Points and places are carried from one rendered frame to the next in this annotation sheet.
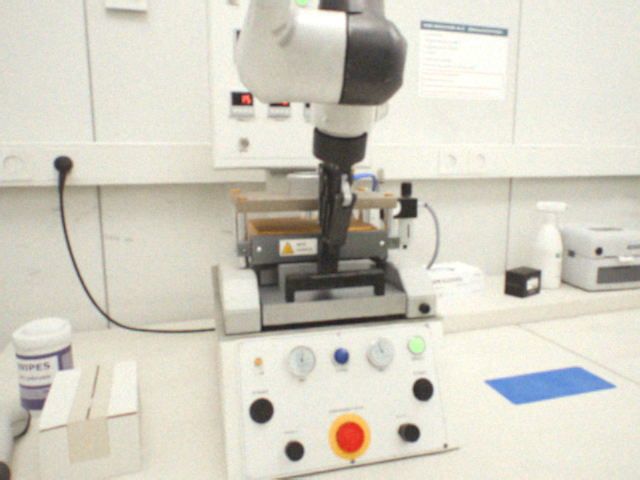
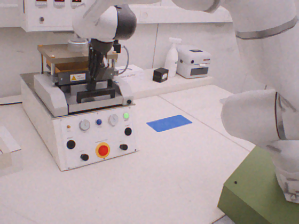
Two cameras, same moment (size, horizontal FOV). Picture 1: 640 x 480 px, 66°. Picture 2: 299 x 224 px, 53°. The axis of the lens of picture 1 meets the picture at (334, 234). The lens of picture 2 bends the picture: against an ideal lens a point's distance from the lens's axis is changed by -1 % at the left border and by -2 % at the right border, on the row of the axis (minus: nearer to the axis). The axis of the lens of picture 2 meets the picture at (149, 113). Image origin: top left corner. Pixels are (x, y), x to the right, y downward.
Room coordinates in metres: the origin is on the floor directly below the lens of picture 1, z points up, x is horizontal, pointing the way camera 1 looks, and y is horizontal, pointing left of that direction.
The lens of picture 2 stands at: (-0.32, 0.21, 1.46)
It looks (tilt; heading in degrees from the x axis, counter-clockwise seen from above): 27 degrees down; 337
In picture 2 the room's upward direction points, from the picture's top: 8 degrees clockwise
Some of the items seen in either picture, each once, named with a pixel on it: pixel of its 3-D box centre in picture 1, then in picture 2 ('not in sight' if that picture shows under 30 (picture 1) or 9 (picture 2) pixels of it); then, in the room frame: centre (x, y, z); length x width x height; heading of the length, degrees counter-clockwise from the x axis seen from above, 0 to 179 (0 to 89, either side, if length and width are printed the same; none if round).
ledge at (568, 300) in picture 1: (505, 297); (152, 81); (1.39, -0.49, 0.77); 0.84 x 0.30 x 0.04; 109
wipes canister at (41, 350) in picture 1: (45, 365); not in sight; (0.80, 0.50, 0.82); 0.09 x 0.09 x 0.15
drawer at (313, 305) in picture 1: (315, 275); (81, 86); (0.85, 0.03, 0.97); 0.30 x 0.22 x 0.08; 15
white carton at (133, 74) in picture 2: (436, 281); (123, 75); (1.34, -0.28, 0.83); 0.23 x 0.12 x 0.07; 112
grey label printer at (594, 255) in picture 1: (592, 254); (189, 61); (1.48, -0.78, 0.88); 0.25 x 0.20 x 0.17; 13
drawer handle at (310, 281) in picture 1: (335, 284); (96, 94); (0.72, 0.00, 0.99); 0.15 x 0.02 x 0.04; 105
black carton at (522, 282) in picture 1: (522, 281); (160, 74); (1.34, -0.52, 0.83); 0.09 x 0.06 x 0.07; 127
